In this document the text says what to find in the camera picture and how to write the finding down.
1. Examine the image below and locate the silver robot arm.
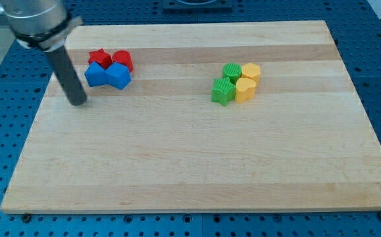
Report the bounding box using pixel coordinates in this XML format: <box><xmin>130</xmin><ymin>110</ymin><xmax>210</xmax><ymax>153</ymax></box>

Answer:
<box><xmin>0</xmin><ymin>0</ymin><xmax>83</xmax><ymax>52</ymax></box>

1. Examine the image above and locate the blue cube block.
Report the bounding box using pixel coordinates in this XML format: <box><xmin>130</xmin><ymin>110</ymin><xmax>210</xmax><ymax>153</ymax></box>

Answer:
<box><xmin>105</xmin><ymin>63</ymin><xmax>132</xmax><ymax>90</ymax></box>

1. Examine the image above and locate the green star block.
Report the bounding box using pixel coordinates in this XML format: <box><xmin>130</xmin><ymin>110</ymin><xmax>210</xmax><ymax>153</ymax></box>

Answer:
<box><xmin>211</xmin><ymin>77</ymin><xmax>236</xmax><ymax>106</ymax></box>

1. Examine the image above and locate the wooden board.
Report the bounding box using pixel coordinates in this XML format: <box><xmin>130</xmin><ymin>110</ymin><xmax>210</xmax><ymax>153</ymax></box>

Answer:
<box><xmin>1</xmin><ymin>20</ymin><xmax>381</xmax><ymax>214</ymax></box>

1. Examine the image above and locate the yellow heart block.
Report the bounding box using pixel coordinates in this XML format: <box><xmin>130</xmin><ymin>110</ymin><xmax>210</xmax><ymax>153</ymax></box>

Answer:
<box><xmin>235</xmin><ymin>78</ymin><xmax>257</xmax><ymax>103</ymax></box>

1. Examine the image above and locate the green cylinder block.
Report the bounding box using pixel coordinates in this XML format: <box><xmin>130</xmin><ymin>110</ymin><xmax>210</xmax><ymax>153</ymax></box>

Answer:
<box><xmin>222</xmin><ymin>63</ymin><xmax>242</xmax><ymax>84</ymax></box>

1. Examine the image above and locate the yellow hexagon block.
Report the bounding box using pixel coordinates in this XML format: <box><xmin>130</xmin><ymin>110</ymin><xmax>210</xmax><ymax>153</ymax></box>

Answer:
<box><xmin>241</xmin><ymin>63</ymin><xmax>261</xmax><ymax>85</ymax></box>

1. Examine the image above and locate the red cylinder block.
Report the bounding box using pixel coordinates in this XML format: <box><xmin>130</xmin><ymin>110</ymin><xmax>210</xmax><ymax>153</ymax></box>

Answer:
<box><xmin>112</xmin><ymin>50</ymin><xmax>134</xmax><ymax>73</ymax></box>

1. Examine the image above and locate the blue triangular block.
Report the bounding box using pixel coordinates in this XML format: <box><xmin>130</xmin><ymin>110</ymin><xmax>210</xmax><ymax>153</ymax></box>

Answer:
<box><xmin>84</xmin><ymin>62</ymin><xmax>107</xmax><ymax>87</ymax></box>

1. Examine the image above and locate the red star block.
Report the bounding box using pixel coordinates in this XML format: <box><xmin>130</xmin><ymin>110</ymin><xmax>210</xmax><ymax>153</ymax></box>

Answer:
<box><xmin>88</xmin><ymin>49</ymin><xmax>113</xmax><ymax>69</ymax></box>

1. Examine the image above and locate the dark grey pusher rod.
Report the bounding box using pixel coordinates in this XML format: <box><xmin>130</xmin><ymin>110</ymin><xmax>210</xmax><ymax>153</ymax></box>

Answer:
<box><xmin>45</xmin><ymin>46</ymin><xmax>87</xmax><ymax>106</ymax></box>

